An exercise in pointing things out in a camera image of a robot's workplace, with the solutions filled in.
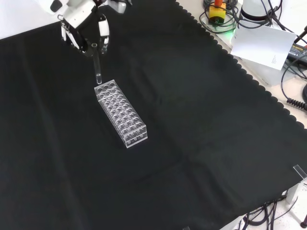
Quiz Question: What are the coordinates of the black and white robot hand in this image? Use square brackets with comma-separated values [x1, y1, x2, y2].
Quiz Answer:
[39, 0, 111, 58]

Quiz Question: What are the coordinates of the clear glass test tube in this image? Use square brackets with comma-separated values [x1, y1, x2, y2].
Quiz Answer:
[91, 42, 103, 84]

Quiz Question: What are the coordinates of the clear plastic test tube rack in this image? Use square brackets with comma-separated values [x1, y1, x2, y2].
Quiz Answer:
[94, 79, 148, 150]

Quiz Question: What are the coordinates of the white wrist housing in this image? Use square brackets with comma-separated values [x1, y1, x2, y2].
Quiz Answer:
[106, 0, 133, 14]

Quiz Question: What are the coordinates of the yellow stop button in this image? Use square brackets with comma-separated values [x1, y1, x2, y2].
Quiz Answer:
[208, 0, 227, 25]

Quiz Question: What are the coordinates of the black bench cloth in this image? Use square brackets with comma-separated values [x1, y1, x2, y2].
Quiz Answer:
[0, 0, 307, 230]

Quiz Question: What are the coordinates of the white paper sheet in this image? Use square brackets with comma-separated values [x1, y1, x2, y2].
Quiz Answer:
[230, 25, 297, 71]

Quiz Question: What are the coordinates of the black power adapter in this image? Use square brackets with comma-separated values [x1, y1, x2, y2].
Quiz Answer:
[289, 43, 307, 62]

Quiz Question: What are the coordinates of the black coiled cable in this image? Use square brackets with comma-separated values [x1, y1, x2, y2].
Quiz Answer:
[280, 61, 307, 110]

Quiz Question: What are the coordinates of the black floor cable bundle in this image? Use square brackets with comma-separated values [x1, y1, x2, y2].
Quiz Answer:
[236, 190, 292, 230]

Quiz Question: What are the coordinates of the clear plastic bracket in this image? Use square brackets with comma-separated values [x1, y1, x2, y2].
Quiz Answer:
[293, 164, 307, 180]

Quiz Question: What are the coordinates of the white frame post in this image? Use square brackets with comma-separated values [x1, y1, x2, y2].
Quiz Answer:
[285, 179, 307, 225]

